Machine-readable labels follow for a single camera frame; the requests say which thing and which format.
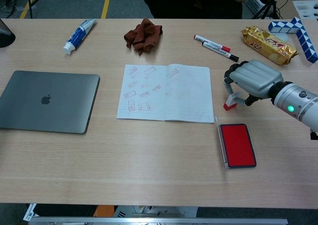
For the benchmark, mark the black capped whiteboard marker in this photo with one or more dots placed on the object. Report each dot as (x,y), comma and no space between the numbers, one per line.
(218,50)

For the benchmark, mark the aluminium rail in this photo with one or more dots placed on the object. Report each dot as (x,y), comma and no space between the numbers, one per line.
(149,222)

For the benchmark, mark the small red white stamp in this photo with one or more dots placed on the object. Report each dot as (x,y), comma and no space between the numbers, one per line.
(229,104)

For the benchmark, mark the black rounded object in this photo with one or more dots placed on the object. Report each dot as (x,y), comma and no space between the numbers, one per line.
(5,37)

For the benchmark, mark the white round disc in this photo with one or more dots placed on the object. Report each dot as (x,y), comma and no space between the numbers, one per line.
(283,37)

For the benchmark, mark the brown crumpled cloth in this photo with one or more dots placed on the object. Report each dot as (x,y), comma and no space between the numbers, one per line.
(144,37)

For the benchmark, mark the blue white toothpaste tube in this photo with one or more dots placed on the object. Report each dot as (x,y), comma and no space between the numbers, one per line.
(78,35)

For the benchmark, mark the red capped whiteboard marker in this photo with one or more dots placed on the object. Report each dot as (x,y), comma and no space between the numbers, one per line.
(202,39)

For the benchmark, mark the red ink pad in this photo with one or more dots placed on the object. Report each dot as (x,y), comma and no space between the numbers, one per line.
(237,145)

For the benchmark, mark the person in black clothes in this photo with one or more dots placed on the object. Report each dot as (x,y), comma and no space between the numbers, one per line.
(179,1)

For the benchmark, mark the orange object under table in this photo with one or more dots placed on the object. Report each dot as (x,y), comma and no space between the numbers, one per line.
(104,211)

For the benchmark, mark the white label sheet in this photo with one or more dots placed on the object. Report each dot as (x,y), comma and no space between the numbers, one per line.
(29,212)

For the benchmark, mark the cardboard box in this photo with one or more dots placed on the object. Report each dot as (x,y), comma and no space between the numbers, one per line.
(285,6)

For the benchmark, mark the blue white snake puzzle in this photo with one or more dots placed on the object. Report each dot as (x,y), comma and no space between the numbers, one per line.
(301,33)

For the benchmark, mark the black tripod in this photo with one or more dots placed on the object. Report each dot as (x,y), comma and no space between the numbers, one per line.
(267,7)
(31,1)

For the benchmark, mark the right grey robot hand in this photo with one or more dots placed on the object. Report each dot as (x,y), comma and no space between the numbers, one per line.
(256,78)

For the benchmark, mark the gold snack package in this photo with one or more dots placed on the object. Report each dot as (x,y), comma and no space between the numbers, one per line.
(268,43)

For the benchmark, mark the grey laptop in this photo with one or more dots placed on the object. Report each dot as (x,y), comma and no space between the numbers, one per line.
(47,100)

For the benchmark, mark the white plastic basket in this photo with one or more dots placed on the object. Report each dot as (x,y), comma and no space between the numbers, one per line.
(254,1)

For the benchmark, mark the open lined notebook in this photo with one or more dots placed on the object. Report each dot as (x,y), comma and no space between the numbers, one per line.
(183,96)

